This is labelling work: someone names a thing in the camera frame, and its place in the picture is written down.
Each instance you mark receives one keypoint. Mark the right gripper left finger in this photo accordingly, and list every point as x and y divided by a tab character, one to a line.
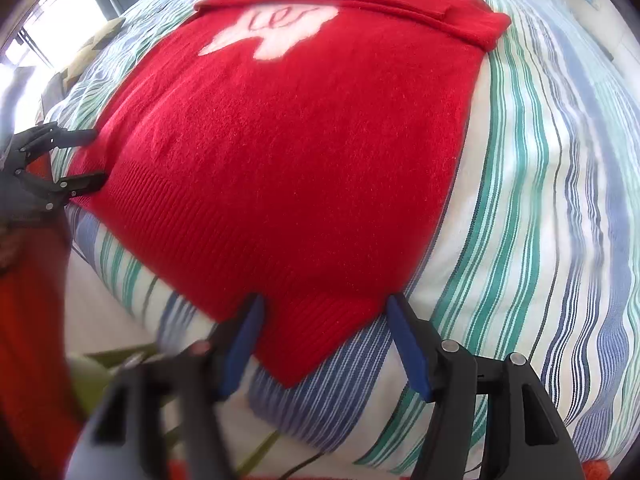
200	384

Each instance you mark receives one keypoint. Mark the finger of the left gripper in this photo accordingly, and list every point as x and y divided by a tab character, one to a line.
32	143
75	183

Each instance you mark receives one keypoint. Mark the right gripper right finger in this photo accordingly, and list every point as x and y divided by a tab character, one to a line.
525	437

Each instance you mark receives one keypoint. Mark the person's red orange clothing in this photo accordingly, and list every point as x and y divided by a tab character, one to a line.
40	418

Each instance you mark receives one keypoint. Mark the patterned beige cushion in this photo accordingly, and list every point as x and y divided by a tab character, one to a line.
89	52

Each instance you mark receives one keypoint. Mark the red sweater with white rabbit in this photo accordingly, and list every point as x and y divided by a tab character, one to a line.
300	149

